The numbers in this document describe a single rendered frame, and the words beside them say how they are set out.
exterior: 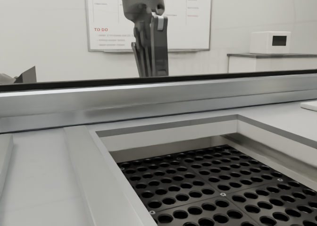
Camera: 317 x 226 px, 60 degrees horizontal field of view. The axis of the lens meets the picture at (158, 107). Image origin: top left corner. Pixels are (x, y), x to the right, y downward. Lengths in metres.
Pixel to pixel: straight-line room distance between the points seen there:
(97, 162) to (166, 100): 0.19
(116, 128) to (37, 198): 0.15
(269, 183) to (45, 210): 0.22
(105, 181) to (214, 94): 0.27
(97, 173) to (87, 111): 0.16
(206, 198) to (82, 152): 0.12
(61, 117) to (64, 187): 0.15
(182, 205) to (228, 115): 0.17
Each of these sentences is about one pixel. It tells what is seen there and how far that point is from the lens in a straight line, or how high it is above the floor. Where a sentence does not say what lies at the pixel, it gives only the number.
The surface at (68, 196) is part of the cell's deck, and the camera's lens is 0.20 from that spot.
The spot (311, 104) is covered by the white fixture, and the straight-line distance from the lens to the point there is 0.47.
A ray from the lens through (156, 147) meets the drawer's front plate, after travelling 0.45.
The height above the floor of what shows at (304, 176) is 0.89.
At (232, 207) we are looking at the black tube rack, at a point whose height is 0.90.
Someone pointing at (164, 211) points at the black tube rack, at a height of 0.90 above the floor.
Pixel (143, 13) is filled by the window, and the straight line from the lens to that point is 0.37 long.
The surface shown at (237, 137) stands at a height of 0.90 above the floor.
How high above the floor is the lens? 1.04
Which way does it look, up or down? 13 degrees down
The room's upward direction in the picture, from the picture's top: straight up
